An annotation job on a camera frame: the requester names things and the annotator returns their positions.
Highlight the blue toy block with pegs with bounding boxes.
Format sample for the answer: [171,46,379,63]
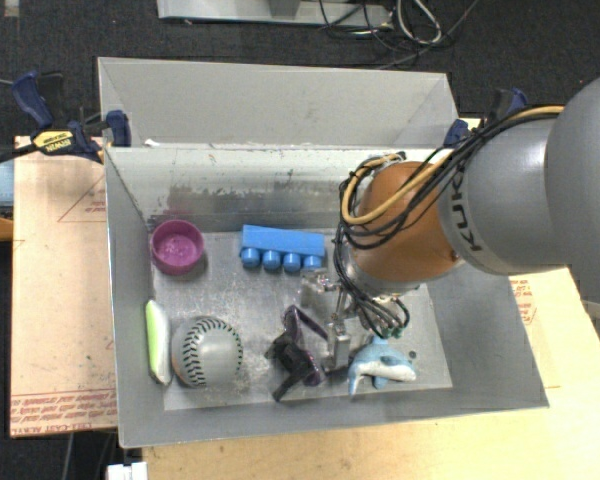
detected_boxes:
[238,224,327,274]

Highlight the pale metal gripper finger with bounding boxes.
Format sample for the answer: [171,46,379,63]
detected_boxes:
[321,320,353,372]
[299,271,339,310]

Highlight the grey metal bin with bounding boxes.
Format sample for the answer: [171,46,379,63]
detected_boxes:
[97,56,551,449]

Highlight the grey baseball with dark stitching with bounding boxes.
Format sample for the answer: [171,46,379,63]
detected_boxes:
[170,315,245,389]

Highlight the purple sunglasses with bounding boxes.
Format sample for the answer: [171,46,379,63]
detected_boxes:
[263,304,331,403]

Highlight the brown cardboard board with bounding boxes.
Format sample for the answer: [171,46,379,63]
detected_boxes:
[9,135,119,439]

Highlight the blue and white toy dolphin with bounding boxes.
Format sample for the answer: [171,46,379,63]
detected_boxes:
[347,336,418,398]

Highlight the purple plastic cup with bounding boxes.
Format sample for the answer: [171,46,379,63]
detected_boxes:
[149,218,206,276]

